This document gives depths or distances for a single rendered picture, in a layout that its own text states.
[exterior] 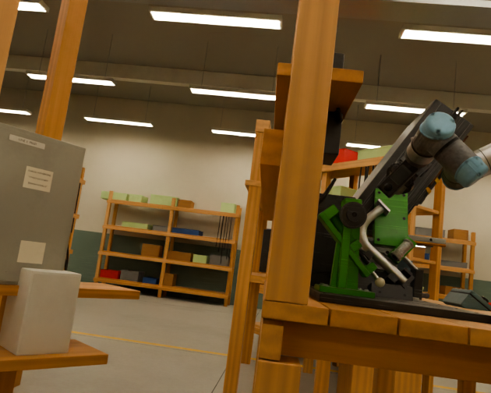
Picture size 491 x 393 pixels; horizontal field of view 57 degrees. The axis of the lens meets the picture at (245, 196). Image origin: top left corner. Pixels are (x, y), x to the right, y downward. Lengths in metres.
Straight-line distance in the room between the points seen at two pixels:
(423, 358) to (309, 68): 0.68
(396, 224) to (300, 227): 0.73
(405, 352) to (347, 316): 0.18
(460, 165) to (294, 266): 0.49
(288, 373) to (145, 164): 10.42
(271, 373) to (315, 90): 0.60
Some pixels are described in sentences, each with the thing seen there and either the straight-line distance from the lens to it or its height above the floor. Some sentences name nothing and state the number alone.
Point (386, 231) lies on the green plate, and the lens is 1.64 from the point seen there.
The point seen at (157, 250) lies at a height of 1.00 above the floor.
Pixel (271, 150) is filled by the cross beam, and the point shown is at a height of 1.22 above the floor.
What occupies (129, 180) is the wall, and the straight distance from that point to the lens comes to 11.30.
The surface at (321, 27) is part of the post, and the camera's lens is 1.10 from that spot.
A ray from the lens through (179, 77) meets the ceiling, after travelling 9.41.
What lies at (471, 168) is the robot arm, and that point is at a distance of 1.21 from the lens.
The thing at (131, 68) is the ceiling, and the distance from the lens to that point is 9.77.
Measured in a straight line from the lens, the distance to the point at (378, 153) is 4.64.
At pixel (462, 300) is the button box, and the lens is 1.57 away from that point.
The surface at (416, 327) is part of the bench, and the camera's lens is 1.01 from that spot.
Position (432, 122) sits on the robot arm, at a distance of 1.21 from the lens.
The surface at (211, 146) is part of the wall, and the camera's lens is 11.00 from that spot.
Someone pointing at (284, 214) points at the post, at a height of 1.06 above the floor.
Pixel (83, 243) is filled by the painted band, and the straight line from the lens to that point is 11.50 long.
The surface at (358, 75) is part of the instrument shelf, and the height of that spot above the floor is 1.52.
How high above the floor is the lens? 0.95
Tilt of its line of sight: 8 degrees up
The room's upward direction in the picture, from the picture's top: 7 degrees clockwise
